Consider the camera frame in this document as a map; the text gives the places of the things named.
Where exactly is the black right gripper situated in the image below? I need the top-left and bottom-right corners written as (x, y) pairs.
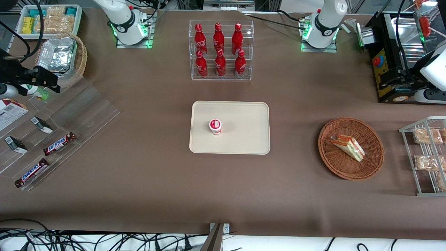
top-left (0, 64), bottom-right (61, 94)

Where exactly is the triangle sandwich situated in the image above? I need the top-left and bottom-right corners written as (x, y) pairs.
top-left (330, 135), bottom-right (366, 162)

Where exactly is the light wicker basket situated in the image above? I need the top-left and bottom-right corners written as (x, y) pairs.
top-left (35, 33), bottom-right (87, 89)

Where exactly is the beige plastic tray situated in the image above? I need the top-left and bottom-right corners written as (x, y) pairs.
top-left (189, 101), bottom-right (271, 155)

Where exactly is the brown round wicker basket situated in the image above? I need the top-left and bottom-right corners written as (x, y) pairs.
top-left (318, 117), bottom-right (385, 181)

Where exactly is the green white small bottle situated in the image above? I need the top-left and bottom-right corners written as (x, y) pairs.
top-left (21, 84), bottom-right (50, 101)

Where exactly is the small black white box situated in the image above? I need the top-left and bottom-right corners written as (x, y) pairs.
top-left (31, 116), bottom-right (54, 134)
top-left (5, 136), bottom-right (28, 154)

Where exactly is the red white paper box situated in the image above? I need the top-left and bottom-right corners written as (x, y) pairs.
top-left (0, 99), bottom-right (29, 132)

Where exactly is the clear acrylic stepped stand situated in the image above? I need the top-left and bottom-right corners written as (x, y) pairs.
top-left (0, 78), bottom-right (121, 191)

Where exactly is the clear pack of crackers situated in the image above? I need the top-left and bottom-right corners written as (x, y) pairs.
top-left (34, 6), bottom-right (75, 34)

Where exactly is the brown Snickers bar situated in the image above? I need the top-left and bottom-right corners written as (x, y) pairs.
top-left (43, 132), bottom-right (76, 156)
top-left (14, 158), bottom-right (50, 188)

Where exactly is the white plastic bin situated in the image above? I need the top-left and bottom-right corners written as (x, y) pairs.
top-left (16, 5), bottom-right (83, 39)

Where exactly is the red cola bottle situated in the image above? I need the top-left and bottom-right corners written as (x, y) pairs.
top-left (215, 49), bottom-right (226, 77)
top-left (195, 50), bottom-right (208, 78)
top-left (194, 23), bottom-right (207, 56)
top-left (213, 23), bottom-right (225, 53)
top-left (232, 23), bottom-right (243, 55)
top-left (234, 50), bottom-right (246, 78)

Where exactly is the clear acrylic bottle rack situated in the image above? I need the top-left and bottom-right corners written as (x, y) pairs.
top-left (189, 20), bottom-right (254, 81)

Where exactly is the black yellow food machine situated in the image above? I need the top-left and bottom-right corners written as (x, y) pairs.
top-left (356, 3), bottom-right (446, 104)

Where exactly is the red food on stick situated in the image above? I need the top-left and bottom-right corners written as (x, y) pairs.
top-left (419, 16), bottom-right (432, 37)

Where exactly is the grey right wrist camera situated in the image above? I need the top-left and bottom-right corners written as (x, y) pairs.
top-left (0, 83), bottom-right (18, 99)

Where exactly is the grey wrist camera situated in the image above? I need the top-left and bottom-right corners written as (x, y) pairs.
top-left (0, 83), bottom-right (18, 99)
top-left (414, 88), bottom-right (446, 104)

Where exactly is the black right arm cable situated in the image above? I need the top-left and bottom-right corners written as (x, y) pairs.
top-left (0, 0), bottom-right (45, 63)

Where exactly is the tangle of black cables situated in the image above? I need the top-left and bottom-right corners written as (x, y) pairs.
top-left (0, 219), bottom-right (209, 251)

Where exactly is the grey metal bracket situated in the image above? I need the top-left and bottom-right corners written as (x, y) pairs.
top-left (200, 223), bottom-right (230, 251)

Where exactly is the black cable on table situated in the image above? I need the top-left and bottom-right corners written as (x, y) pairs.
top-left (244, 10), bottom-right (309, 30)

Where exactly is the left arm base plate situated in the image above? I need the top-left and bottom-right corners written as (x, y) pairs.
top-left (301, 39), bottom-right (338, 53)

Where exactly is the grey metal wire rack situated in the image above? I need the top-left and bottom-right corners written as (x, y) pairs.
top-left (399, 116), bottom-right (446, 197)

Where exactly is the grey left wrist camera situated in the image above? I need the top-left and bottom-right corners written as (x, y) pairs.
top-left (414, 88), bottom-right (446, 104)

